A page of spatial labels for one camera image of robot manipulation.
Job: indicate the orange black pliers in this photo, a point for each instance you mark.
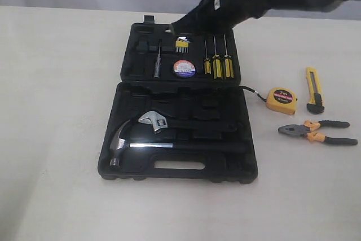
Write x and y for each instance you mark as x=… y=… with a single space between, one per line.
x=309 y=130

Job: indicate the yellow utility knife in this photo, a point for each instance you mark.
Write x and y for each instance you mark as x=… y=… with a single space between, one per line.
x=315 y=104

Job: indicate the black electrical tape roll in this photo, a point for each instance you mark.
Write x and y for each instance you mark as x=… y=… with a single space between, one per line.
x=184 y=69

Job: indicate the steel claw hammer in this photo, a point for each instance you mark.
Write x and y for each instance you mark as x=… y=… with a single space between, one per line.
x=119 y=144

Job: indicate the chrome adjustable wrench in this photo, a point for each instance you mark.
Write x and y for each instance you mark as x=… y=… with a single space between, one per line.
x=158 y=122

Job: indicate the large yellow black screwdriver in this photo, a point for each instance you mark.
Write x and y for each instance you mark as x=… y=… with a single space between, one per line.
x=217 y=64

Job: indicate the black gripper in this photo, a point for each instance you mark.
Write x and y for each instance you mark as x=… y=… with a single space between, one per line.
x=218 y=16

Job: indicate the black plastic tool case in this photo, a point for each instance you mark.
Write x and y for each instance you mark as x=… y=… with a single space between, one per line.
x=200 y=97

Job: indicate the right yellow black screwdriver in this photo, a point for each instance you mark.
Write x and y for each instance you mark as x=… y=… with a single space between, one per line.
x=229 y=72

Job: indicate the yellow measuring tape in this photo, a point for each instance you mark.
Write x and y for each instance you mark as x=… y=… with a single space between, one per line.
x=278 y=99

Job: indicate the clear handle tester screwdriver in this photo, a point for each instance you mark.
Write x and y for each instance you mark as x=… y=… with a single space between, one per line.
x=156 y=72

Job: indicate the small yellow black screwdriver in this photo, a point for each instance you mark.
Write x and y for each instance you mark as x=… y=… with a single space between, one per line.
x=207 y=63

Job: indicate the yellow hex key set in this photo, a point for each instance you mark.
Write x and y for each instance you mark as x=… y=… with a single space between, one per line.
x=182 y=45

